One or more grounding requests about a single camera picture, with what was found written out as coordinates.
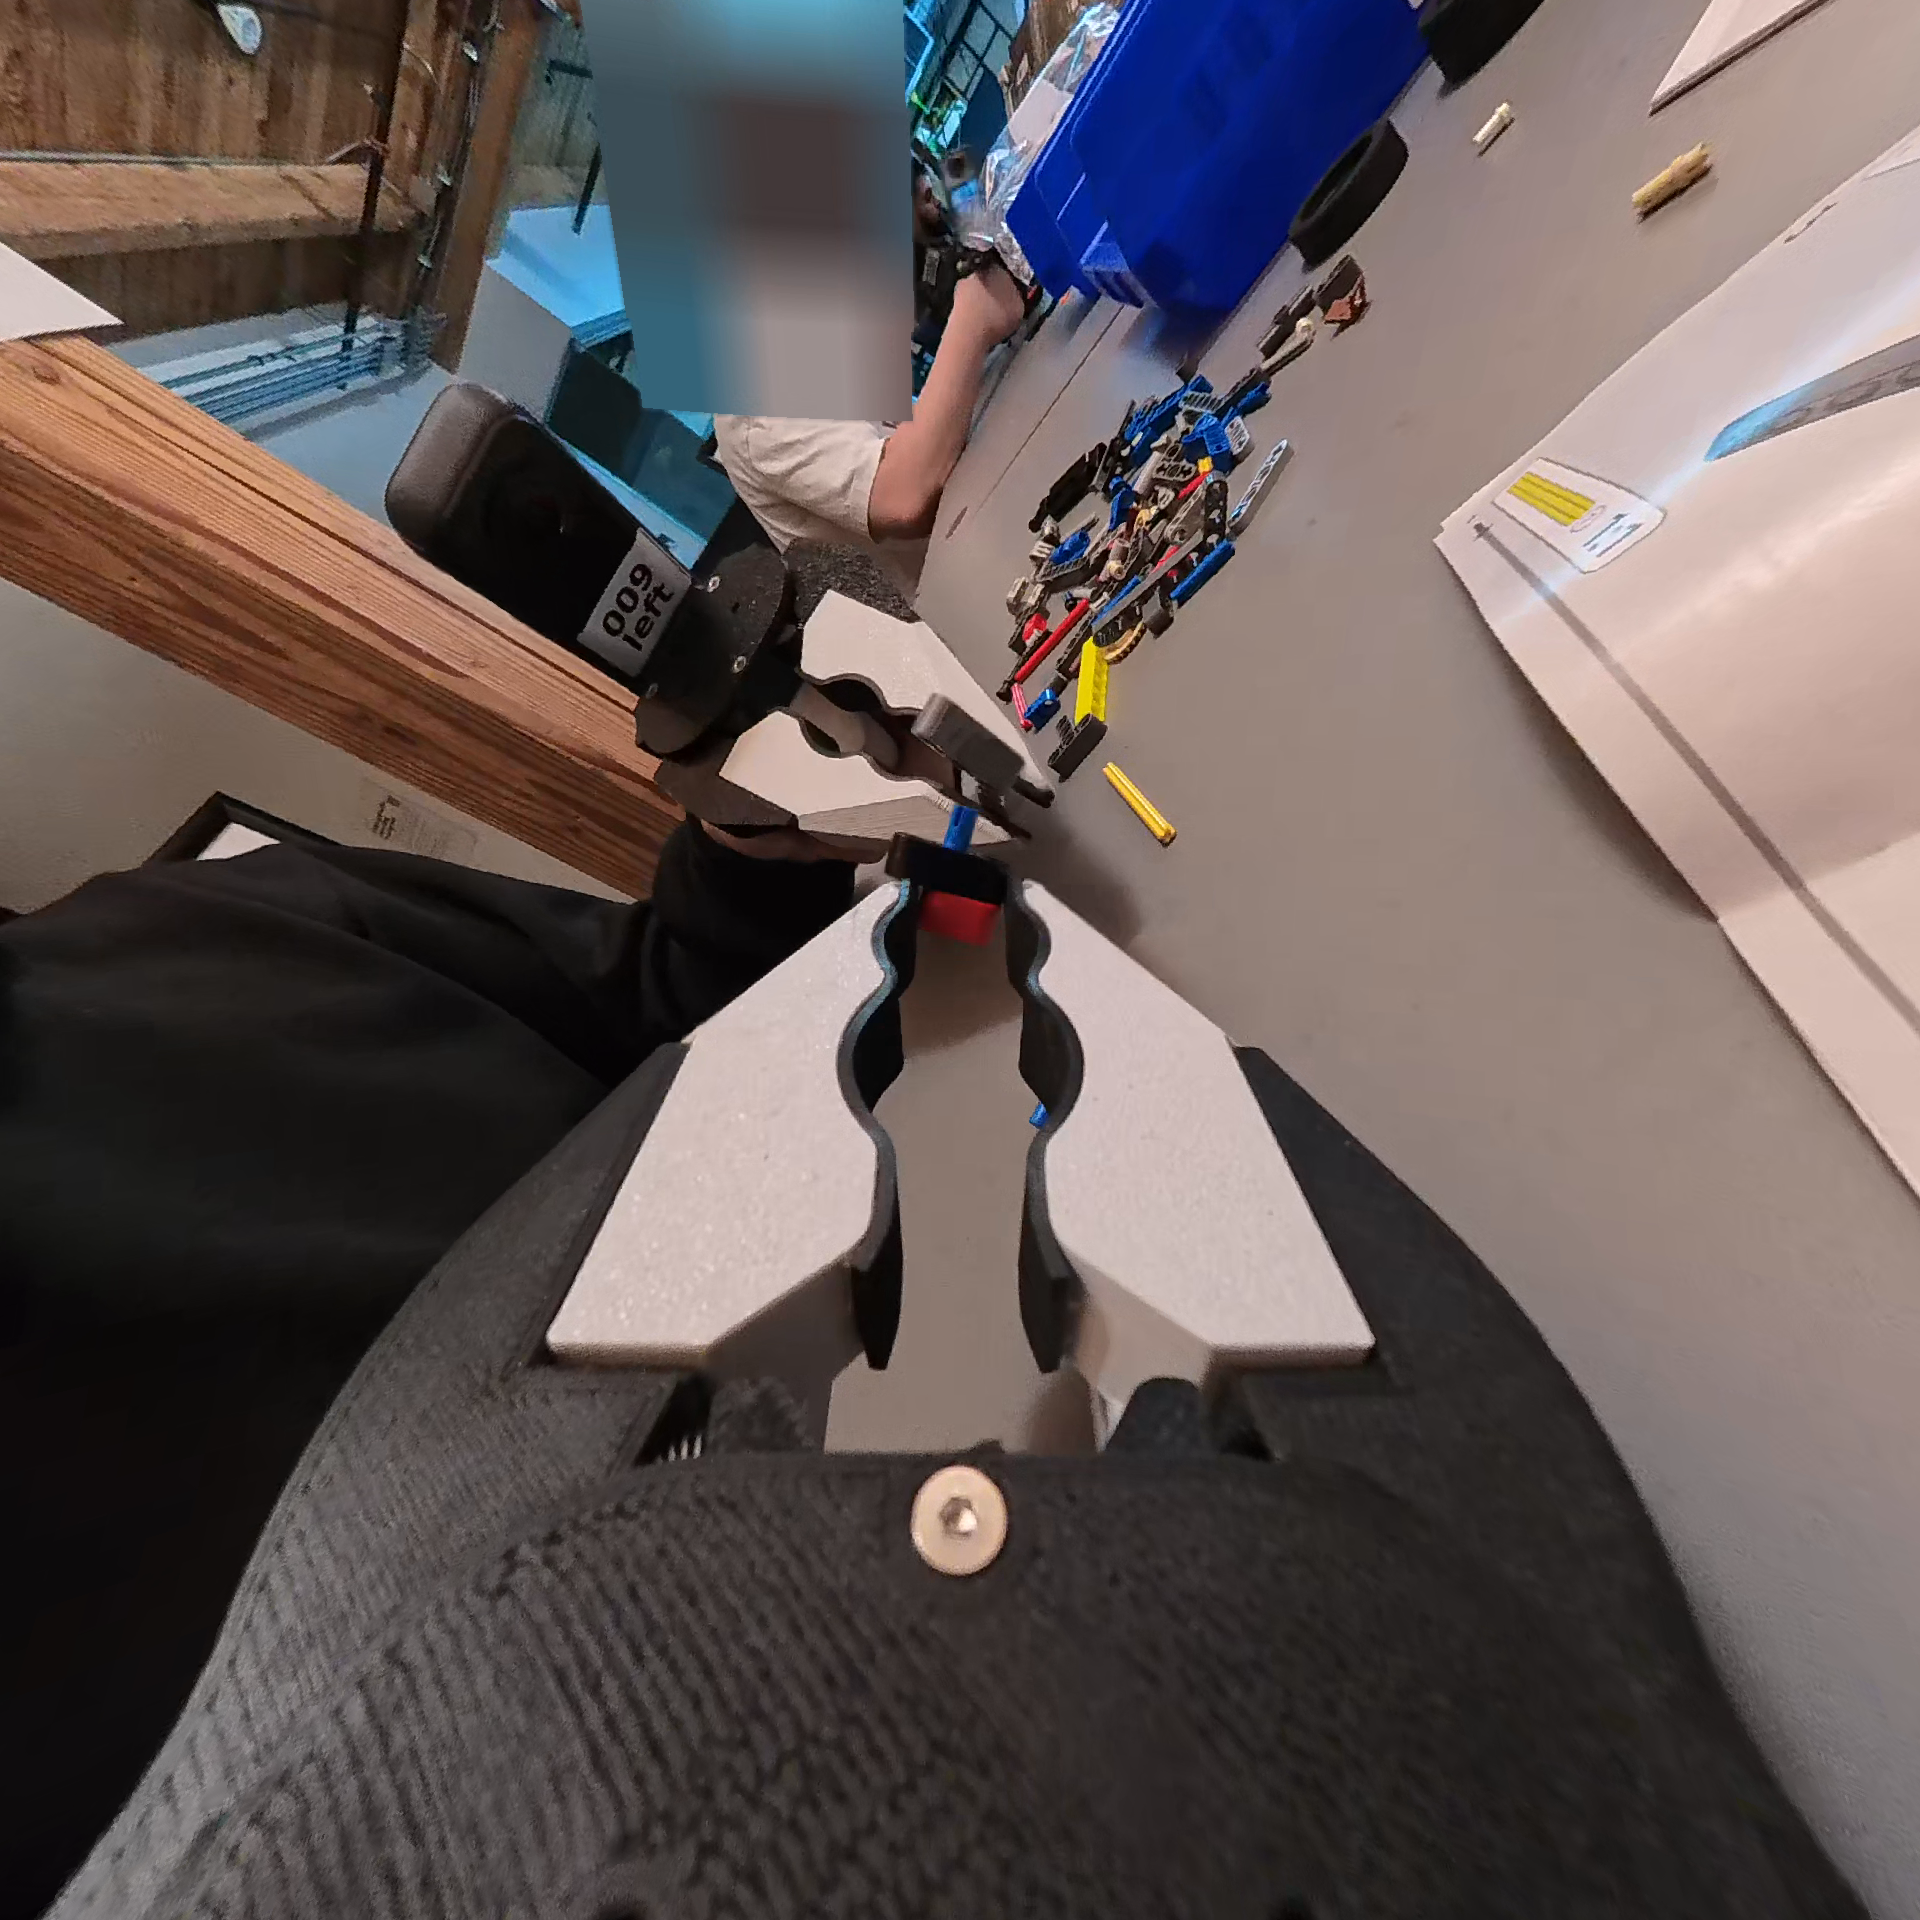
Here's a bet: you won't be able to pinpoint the person's black clothing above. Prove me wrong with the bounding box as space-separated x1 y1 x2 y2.
0 839 707 1920

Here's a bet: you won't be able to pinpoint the large blue plastic bin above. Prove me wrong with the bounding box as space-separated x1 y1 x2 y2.
1006 0 1433 318

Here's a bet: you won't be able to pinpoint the black lego tyre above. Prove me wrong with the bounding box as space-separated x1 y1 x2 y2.
1286 117 1413 270

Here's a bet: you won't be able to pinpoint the red and black lego assembly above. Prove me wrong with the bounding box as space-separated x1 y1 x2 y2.
884 801 1008 947

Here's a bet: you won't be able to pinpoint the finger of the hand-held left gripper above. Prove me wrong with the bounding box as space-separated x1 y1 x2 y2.
791 584 1055 819
661 703 1038 869

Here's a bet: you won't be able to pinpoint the lego instruction booklet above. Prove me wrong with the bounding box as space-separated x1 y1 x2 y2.
1430 150 1920 1193

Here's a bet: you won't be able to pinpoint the cluster of dark lego pieces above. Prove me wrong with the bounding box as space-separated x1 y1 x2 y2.
1252 255 1373 396

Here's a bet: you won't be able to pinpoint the another person's forearm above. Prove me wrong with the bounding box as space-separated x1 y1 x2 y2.
871 270 1039 543

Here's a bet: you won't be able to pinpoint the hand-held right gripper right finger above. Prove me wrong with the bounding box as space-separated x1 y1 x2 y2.
1015 877 1379 1448

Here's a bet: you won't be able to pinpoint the pile of loose lego pieces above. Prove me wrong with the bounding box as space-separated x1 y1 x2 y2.
996 374 1295 781

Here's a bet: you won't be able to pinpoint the white sheet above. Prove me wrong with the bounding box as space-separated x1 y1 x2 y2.
1649 0 1835 117

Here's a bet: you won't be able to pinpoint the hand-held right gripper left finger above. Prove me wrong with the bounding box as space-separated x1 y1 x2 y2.
543 877 921 1373

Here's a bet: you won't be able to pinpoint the wooden beam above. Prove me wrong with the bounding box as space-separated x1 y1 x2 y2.
0 336 694 888

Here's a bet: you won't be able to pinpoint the clear plastic bags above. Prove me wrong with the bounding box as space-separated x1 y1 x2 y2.
960 0 1127 287

